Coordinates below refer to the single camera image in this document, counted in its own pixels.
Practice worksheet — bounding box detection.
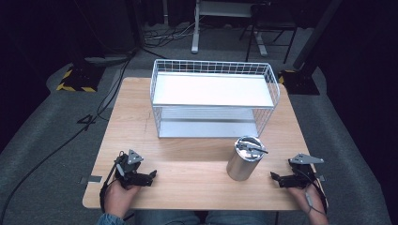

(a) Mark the person's right hand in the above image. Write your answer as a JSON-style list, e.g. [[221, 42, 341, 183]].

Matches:
[[287, 183, 329, 218]]

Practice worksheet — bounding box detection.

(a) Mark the white wire shelf rack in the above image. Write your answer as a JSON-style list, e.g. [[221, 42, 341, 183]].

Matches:
[[149, 59, 282, 139]]

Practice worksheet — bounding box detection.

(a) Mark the steel cylindrical cup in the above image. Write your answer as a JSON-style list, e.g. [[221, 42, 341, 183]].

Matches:
[[225, 135, 268, 182]]

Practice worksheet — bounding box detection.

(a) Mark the long black floor cable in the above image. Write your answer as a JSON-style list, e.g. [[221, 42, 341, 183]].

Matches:
[[0, 46, 170, 223]]

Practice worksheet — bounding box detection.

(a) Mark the white desk frame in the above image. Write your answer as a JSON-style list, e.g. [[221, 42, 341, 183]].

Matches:
[[191, 0, 269, 58]]

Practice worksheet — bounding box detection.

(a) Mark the black chair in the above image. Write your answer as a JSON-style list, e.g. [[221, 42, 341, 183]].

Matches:
[[238, 2, 299, 65]]

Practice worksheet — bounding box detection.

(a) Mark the bundle of floor cables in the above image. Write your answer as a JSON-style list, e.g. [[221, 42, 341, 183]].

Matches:
[[143, 20, 201, 42]]

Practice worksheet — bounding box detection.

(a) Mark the grey slanted stand pole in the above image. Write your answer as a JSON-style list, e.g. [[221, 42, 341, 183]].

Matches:
[[292, 0, 344, 71]]

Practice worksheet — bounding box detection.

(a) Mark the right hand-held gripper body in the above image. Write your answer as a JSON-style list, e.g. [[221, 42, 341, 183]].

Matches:
[[287, 152, 325, 189]]

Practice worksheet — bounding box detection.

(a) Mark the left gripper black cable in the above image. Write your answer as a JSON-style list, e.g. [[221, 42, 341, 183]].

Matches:
[[99, 150, 135, 222]]

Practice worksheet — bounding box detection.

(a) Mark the black yellow striped stand base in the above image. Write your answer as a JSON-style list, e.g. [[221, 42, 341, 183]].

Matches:
[[278, 68, 321, 96], [55, 63, 106, 94]]

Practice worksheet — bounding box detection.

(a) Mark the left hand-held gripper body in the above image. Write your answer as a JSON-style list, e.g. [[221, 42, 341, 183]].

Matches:
[[113, 149, 145, 189]]

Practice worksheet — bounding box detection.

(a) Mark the thin black tool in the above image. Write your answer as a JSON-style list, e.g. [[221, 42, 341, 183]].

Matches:
[[237, 142, 269, 155]]

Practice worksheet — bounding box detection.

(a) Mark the person's left hand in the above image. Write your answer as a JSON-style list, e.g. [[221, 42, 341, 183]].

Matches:
[[103, 179, 142, 219]]

